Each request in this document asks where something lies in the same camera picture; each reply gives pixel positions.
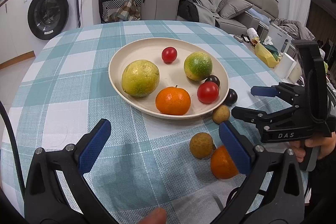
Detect plaid cloth on chair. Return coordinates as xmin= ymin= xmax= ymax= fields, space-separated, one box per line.
xmin=105 ymin=0 xmax=141 ymax=22

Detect person's right hand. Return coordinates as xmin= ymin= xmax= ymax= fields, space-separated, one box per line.
xmin=289 ymin=132 xmax=335 ymax=162

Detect brown longan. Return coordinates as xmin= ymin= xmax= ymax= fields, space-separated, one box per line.
xmin=212 ymin=105 xmax=231 ymax=124
xmin=189 ymin=132 xmax=214 ymax=159

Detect white box appliance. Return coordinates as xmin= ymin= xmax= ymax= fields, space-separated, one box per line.
xmin=268 ymin=23 xmax=292 ymax=54

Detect brown longan left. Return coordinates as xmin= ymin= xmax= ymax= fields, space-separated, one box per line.
xmin=189 ymin=132 xmax=214 ymax=159

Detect green yellow passion fruit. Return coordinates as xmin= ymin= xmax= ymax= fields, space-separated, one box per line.
xmin=183 ymin=52 xmax=213 ymax=81

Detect white washing machine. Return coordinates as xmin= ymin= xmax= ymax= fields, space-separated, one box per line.
xmin=23 ymin=0 xmax=79 ymax=41

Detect brown longan right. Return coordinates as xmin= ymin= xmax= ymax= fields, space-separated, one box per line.
xmin=212 ymin=105 xmax=231 ymax=124

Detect small orange mandarin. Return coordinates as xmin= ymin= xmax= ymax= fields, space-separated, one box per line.
xmin=155 ymin=86 xmax=191 ymax=115

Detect large orange mandarin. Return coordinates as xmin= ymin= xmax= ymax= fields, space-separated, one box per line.
xmin=210 ymin=145 xmax=239 ymax=179

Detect grey sofa cushion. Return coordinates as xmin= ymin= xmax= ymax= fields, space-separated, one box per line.
xmin=219 ymin=0 xmax=253 ymax=19

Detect cream round plate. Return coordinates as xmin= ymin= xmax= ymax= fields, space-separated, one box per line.
xmin=108 ymin=38 xmax=229 ymax=120

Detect dark clothes pile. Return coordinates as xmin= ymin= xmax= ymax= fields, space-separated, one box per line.
xmin=141 ymin=0 xmax=222 ymax=27

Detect yellow bag on side table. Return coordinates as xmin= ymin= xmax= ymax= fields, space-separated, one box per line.
xmin=255 ymin=42 xmax=280 ymax=68

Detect small red cherry tomato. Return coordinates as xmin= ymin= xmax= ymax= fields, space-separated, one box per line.
xmin=161 ymin=47 xmax=178 ymax=64

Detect teal checkered tablecloth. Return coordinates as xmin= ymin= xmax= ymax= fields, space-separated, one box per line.
xmin=9 ymin=20 xmax=288 ymax=223

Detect large red tomato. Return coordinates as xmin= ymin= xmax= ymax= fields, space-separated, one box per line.
xmin=197 ymin=81 xmax=219 ymax=104

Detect person's left hand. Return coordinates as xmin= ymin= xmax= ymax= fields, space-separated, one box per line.
xmin=138 ymin=207 xmax=167 ymax=224

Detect grey sofa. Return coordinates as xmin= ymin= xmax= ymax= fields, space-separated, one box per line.
xmin=141 ymin=0 xmax=278 ymax=35

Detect dark purple plum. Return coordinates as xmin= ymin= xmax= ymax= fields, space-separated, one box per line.
xmin=223 ymin=89 xmax=238 ymax=106
xmin=205 ymin=75 xmax=221 ymax=87

